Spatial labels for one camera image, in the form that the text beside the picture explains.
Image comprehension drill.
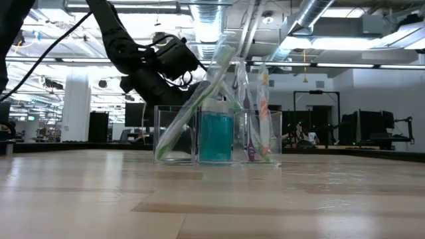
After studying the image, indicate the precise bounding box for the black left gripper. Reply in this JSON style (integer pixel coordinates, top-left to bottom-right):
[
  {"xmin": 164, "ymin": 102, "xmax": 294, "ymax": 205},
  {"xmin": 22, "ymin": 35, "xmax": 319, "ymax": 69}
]
[{"xmin": 120, "ymin": 67, "xmax": 214, "ymax": 108}]

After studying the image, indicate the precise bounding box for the green toothbrush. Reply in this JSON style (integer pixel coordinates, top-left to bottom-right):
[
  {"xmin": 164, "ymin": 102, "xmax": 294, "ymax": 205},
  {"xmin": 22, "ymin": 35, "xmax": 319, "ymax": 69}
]
[{"xmin": 154, "ymin": 31, "xmax": 242, "ymax": 163}]

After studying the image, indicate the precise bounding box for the teal toothbrush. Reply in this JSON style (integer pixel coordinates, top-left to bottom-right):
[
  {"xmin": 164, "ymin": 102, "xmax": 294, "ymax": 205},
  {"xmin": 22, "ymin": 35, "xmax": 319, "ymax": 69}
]
[{"xmin": 221, "ymin": 82, "xmax": 274, "ymax": 163}]

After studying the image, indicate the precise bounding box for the clear acrylic organizer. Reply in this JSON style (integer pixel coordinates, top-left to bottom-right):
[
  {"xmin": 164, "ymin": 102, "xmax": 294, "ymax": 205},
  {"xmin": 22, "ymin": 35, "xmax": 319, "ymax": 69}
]
[{"xmin": 153, "ymin": 104, "xmax": 284, "ymax": 167}]

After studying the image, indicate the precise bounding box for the black monitor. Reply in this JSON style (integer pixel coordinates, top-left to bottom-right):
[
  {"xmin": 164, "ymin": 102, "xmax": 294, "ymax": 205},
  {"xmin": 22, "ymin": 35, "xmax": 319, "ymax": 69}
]
[{"xmin": 124, "ymin": 102, "xmax": 155, "ymax": 128}]

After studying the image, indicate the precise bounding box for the black cabinet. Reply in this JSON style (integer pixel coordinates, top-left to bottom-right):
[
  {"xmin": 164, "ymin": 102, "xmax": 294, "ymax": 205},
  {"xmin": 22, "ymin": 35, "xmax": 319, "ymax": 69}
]
[{"xmin": 88, "ymin": 111, "xmax": 110, "ymax": 143}]

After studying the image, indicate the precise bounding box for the white pillar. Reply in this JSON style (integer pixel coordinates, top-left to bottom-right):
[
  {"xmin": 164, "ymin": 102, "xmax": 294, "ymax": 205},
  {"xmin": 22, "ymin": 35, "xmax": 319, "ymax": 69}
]
[{"xmin": 60, "ymin": 71, "xmax": 92, "ymax": 143}]

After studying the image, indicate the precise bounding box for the long linear ceiling light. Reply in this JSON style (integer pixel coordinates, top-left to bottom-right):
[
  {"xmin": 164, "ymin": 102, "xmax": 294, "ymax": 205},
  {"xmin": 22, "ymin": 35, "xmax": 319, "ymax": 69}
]
[{"xmin": 0, "ymin": 56, "xmax": 425, "ymax": 70}]

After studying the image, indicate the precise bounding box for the black equipment workstation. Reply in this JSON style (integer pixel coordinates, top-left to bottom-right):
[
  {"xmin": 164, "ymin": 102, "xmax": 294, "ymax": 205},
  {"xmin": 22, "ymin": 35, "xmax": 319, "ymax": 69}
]
[{"xmin": 338, "ymin": 109, "xmax": 416, "ymax": 151}]

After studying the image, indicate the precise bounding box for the person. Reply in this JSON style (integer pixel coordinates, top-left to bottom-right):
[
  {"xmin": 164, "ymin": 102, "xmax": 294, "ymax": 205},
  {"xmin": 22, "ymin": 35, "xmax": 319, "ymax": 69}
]
[{"xmin": 0, "ymin": 121, "xmax": 17, "ymax": 140}]

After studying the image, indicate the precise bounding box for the silver spiral air duct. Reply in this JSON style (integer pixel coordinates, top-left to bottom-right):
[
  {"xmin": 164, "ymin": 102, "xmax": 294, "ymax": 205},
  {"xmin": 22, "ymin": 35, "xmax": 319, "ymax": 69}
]
[
  {"xmin": 189, "ymin": 3, "xmax": 233, "ymax": 61},
  {"xmin": 265, "ymin": 0, "xmax": 336, "ymax": 62}
]

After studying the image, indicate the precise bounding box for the black ceiling cable reel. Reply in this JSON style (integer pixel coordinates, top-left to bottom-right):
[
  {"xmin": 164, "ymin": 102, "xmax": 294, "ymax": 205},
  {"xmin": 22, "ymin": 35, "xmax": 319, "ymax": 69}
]
[
  {"xmin": 13, "ymin": 29, "xmax": 27, "ymax": 46},
  {"xmin": 152, "ymin": 31, "xmax": 169, "ymax": 47}
]

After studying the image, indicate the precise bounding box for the long black slack cable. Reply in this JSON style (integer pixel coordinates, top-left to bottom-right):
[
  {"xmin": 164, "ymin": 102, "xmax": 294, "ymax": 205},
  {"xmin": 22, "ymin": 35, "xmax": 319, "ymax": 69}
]
[{"xmin": 0, "ymin": 11, "xmax": 94, "ymax": 102}]

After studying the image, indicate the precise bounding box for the black aluminium table frame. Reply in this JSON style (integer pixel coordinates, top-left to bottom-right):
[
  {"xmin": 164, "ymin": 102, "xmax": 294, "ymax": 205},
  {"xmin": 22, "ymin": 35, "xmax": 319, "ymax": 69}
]
[{"xmin": 0, "ymin": 141, "xmax": 425, "ymax": 164}]

